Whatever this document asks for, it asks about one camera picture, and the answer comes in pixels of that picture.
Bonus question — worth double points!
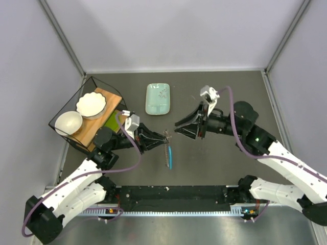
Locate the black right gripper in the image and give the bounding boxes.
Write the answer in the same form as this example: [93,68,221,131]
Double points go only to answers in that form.
[174,102,244,140]

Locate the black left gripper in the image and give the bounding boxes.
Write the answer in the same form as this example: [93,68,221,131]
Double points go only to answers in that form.
[109,122,168,155]

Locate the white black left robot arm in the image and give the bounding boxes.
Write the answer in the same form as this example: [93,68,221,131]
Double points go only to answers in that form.
[21,123,168,244]

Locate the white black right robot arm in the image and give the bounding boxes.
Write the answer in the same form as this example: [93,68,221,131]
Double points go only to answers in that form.
[174,101,326,226]

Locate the green plate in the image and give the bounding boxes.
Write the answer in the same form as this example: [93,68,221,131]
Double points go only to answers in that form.
[104,110,120,132]

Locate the light blue rectangular tray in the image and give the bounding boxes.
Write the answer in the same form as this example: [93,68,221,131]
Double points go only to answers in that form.
[145,83,171,115]

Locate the wooden shelf board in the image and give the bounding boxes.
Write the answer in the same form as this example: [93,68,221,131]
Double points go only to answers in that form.
[70,87,122,153]

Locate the white fluted bowl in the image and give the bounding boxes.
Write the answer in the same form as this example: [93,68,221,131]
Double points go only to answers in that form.
[76,92,107,120]

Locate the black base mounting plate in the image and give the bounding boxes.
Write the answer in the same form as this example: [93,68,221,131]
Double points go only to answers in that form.
[115,185,256,205]

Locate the white round bowl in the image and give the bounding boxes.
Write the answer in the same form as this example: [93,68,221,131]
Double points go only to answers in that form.
[55,111,83,136]

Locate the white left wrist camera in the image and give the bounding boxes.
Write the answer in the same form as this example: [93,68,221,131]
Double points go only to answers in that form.
[116,110,140,139]

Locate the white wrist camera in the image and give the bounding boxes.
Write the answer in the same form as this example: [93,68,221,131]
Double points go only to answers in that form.
[200,85,220,116]
[116,110,140,139]

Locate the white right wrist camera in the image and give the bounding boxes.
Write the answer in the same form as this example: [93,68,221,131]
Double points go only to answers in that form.
[200,85,220,116]

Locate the black wire shelf rack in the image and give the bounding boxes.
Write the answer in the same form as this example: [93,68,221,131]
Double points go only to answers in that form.
[49,77,127,154]

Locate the grey slotted cable duct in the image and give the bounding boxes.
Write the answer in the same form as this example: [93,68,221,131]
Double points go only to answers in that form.
[78,206,259,217]

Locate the aluminium frame post left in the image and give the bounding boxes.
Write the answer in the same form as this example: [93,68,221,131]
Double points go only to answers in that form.
[37,0,86,77]

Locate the aluminium frame post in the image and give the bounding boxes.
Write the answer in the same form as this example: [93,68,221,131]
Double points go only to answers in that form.
[265,0,312,75]
[37,0,86,77]

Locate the aluminium frame post right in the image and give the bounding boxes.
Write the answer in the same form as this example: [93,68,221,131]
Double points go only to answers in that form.
[265,0,312,75]

